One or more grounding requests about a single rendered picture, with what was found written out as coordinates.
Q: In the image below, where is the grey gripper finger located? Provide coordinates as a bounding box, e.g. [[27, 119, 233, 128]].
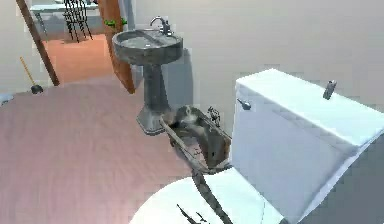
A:
[[176, 203, 194, 224], [195, 211, 209, 224]]

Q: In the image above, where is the grey long strip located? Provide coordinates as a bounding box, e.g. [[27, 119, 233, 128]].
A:
[[191, 169, 234, 224]]

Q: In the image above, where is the white toilet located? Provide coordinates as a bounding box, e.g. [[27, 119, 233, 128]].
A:
[[129, 68, 384, 224]]

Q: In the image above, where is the grey toilet flush lever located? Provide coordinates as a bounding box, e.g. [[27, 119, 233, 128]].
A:
[[236, 97, 252, 111]]

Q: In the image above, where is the small grey bottle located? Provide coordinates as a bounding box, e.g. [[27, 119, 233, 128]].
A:
[[322, 79, 338, 101]]

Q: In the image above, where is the brown wooden room door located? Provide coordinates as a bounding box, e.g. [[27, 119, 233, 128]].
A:
[[97, 0, 137, 95]]

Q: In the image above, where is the grey metal faucet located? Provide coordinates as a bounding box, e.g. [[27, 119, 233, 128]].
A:
[[149, 15, 174, 37]]

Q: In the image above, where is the green house plant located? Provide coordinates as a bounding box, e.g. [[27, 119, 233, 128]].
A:
[[103, 17, 129, 30]]

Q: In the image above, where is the pale blue object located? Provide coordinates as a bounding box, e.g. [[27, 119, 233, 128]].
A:
[[0, 92, 15, 106]]

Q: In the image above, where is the pale grey table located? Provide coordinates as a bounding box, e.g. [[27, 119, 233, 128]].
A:
[[29, 1, 100, 35]]

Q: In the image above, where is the small dark wire object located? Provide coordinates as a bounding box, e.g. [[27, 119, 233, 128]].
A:
[[206, 106, 222, 128]]

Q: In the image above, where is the grey pedestal sink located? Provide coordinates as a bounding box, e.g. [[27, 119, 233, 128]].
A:
[[111, 28, 184, 136]]

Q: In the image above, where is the plunger with wooden handle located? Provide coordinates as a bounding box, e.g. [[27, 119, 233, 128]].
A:
[[18, 56, 45, 95]]

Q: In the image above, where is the black wire chair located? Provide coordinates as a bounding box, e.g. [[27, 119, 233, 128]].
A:
[[62, 0, 95, 44]]

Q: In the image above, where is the brown wooden door frame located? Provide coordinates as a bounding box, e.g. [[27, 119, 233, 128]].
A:
[[15, 0, 61, 87]]

